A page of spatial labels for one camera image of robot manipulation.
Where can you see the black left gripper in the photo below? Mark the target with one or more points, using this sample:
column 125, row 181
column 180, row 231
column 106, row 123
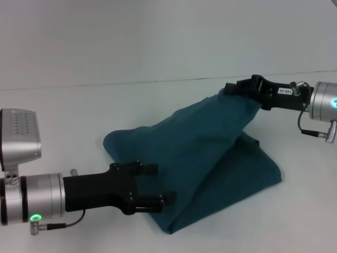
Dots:
column 100, row 189

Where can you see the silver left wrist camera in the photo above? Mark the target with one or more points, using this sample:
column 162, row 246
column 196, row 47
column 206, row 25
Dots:
column 18, row 139

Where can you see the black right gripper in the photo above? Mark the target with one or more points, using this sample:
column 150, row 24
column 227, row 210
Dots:
column 284, row 95

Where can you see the teal blue shirt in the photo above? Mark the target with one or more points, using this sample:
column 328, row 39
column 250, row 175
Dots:
column 200, row 153

